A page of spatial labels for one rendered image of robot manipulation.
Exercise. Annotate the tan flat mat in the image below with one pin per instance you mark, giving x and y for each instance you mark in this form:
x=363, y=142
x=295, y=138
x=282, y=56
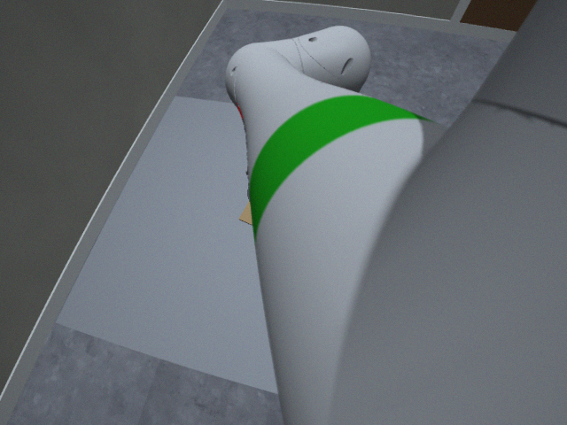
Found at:
x=246, y=215

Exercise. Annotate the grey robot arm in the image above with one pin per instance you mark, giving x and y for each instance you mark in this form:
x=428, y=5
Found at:
x=410, y=273

